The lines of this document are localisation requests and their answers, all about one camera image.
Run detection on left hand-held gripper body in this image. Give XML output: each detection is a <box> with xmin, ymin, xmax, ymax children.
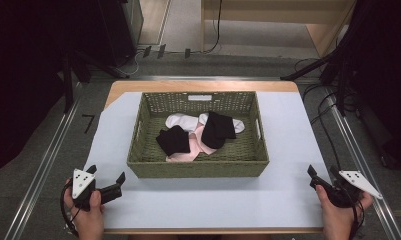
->
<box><xmin>70</xmin><ymin>168</ymin><xmax>102</xmax><ymax>212</ymax></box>

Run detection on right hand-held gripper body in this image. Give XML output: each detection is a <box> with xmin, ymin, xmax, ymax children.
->
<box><xmin>323</xmin><ymin>169</ymin><xmax>384</xmax><ymax>210</ymax></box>

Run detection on person's left hand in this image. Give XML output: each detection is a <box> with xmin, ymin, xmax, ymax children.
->
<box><xmin>62</xmin><ymin>178</ymin><xmax>106</xmax><ymax>233</ymax></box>

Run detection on person's right hand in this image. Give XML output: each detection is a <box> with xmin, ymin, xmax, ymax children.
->
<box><xmin>315</xmin><ymin>184</ymin><xmax>374</xmax><ymax>231</ymax></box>

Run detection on pale blue table mat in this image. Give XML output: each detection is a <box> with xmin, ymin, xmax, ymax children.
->
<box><xmin>83</xmin><ymin>91</ymin><xmax>333</xmax><ymax>230</ymax></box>

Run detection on black sock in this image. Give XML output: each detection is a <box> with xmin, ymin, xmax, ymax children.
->
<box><xmin>155</xmin><ymin>125</ymin><xmax>192</xmax><ymax>157</ymax></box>
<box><xmin>200</xmin><ymin>110</ymin><xmax>238</xmax><ymax>150</ymax></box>

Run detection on green woven basket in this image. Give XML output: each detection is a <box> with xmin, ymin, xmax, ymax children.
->
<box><xmin>126</xmin><ymin>91</ymin><xmax>270</xmax><ymax>179</ymax></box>

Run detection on white sock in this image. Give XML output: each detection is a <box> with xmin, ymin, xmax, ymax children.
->
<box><xmin>165</xmin><ymin>112</ymin><xmax>202</xmax><ymax>135</ymax></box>
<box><xmin>198</xmin><ymin>112</ymin><xmax>246</xmax><ymax>135</ymax></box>

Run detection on black stand legs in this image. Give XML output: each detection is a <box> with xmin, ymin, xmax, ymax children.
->
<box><xmin>61</xmin><ymin>49</ymin><xmax>132</xmax><ymax>114</ymax></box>
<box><xmin>280</xmin><ymin>19</ymin><xmax>359</xmax><ymax>116</ymax></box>

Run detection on pink sock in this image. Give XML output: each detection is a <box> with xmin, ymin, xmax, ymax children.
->
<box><xmin>165</xmin><ymin>122</ymin><xmax>219</xmax><ymax>164</ymax></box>

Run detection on black curtain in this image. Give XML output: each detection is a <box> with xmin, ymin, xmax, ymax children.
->
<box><xmin>336</xmin><ymin>0</ymin><xmax>401</xmax><ymax>171</ymax></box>
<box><xmin>0</xmin><ymin>0</ymin><xmax>104</xmax><ymax>179</ymax></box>

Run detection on black cabinet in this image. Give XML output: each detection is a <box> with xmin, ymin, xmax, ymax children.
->
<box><xmin>96</xmin><ymin>0</ymin><xmax>145</xmax><ymax>67</ymax></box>

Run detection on light wooden shelf unit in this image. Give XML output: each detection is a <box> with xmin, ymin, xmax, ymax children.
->
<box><xmin>200</xmin><ymin>0</ymin><xmax>358</xmax><ymax>58</ymax></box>

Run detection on metal floor rail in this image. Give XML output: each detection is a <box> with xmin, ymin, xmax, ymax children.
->
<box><xmin>3</xmin><ymin>82</ymin><xmax>85</xmax><ymax>240</ymax></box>
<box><xmin>323</xmin><ymin>87</ymin><xmax>401</xmax><ymax>240</ymax></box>

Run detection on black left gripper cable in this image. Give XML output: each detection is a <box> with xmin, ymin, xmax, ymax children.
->
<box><xmin>59</xmin><ymin>181</ymin><xmax>81</xmax><ymax>238</ymax></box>

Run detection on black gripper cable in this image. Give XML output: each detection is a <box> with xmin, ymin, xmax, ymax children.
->
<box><xmin>349</xmin><ymin>194</ymin><xmax>366</xmax><ymax>240</ymax></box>
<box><xmin>59</xmin><ymin>181</ymin><xmax>81</xmax><ymax>238</ymax></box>

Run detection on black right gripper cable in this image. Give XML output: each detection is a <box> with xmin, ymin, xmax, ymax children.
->
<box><xmin>349</xmin><ymin>194</ymin><xmax>366</xmax><ymax>240</ymax></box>

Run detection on black floor cables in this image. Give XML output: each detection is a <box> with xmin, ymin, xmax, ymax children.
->
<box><xmin>293</xmin><ymin>58</ymin><xmax>347</xmax><ymax>172</ymax></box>

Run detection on white floor cable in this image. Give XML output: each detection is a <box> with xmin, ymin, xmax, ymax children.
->
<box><xmin>119</xmin><ymin>49</ymin><xmax>146</xmax><ymax>77</ymax></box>

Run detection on black hanging cable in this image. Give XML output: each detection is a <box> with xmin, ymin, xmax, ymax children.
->
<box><xmin>202</xmin><ymin>0</ymin><xmax>223</xmax><ymax>55</ymax></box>

